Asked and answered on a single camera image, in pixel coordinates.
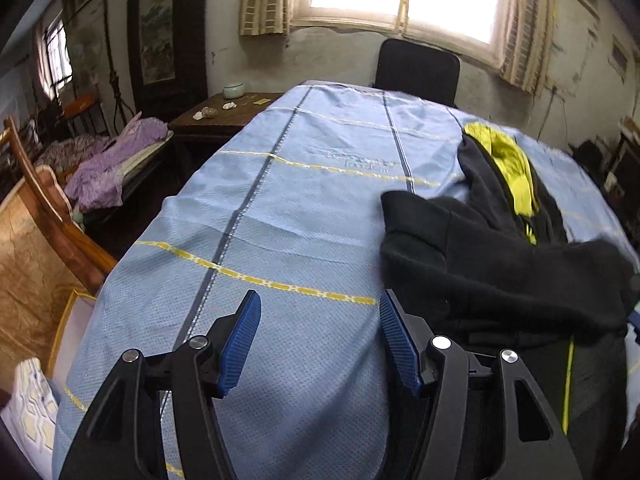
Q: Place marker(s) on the wooden chair frame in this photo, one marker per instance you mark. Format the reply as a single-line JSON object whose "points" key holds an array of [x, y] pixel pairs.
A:
{"points": [[60, 220]]}

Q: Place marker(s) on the purple cloth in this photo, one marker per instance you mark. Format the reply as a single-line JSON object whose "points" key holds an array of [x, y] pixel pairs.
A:
{"points": [[110, 160]]}

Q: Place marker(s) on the blue checked bed sheet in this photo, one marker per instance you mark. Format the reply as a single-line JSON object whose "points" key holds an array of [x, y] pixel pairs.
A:
{"points": [[300, 210]]}

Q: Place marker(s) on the dark framed wall painting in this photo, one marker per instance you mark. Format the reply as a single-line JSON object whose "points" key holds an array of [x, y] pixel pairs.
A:
{"points": [[157, 25]]}

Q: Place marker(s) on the white patterned pillow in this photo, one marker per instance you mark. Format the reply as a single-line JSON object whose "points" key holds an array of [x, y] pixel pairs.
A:
{"points": [[30, 410]]}

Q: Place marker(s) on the black chair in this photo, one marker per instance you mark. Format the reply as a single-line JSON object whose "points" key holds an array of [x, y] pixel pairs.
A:
{"points": [[415, 70]]}

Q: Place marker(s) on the small side window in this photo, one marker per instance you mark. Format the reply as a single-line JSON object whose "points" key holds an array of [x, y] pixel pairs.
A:
{"points": [[57, 60]]}

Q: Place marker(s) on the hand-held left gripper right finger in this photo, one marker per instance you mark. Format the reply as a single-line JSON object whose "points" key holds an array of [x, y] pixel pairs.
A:
{"points": [[400, 345]]}

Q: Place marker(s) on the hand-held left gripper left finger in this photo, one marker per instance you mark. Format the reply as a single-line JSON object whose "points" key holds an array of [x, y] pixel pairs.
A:
{"points": [[241, 345]]}

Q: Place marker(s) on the white ceramic bowl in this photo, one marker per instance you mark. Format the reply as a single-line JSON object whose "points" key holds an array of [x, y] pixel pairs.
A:
{"points": [[233, 91]]}

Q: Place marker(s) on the wooden side table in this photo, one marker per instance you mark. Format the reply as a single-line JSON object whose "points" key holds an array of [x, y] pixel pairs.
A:
{"points": [[225, 122]]}

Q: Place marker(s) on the black jacket with yellow lining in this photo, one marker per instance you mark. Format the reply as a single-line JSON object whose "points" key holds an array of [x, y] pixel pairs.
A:
{"points": [[500, 260]]}

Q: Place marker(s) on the white bag with yellow trim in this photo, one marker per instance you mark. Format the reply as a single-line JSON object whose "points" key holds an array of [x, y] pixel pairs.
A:
{"points": [[75, 330]]}

